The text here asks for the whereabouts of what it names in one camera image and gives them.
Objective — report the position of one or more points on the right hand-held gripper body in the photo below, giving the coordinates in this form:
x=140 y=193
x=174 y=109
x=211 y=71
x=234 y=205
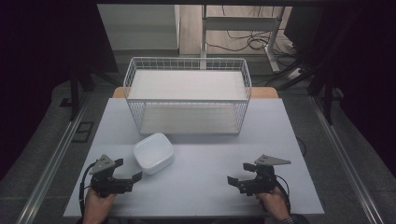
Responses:
x=261 y=183

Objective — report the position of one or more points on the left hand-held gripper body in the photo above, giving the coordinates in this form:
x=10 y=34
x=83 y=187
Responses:
x=106 y=185

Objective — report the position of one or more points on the white square bowl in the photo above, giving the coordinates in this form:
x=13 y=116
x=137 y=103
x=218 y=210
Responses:
x=153 y=152

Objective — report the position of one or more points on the person's left hand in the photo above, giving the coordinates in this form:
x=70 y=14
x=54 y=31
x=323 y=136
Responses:
x=96 y=207

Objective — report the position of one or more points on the person's right hand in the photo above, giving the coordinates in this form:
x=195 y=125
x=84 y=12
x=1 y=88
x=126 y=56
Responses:
x=275 y=203

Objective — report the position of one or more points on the black floor plate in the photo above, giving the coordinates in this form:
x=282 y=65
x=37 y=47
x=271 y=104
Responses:
x=83 y=132

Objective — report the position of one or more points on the wooden table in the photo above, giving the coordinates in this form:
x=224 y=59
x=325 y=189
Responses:
x=264 y=92

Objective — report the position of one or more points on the black stand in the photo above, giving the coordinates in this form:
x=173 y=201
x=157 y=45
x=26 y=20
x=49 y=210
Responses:
x=74 y=93
x=327 y=99

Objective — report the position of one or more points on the white power strip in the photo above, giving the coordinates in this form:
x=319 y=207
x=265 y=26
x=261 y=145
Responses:
x=295 y=73

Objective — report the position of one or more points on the dark curtain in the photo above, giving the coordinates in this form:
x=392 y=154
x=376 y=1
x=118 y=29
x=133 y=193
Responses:
x=37 y=77
x=370 y=77

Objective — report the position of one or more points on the white cabinet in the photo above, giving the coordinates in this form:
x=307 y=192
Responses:
x=140 y=28

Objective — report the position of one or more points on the black box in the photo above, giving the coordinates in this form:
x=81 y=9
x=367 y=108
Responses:
x=303 y=28

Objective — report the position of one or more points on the metal floor rail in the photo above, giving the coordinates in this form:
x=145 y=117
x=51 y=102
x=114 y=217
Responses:
x=348 y=165
x=49 y=168

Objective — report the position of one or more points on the white desk frame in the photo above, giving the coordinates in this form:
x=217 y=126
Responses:
x=239 y=23

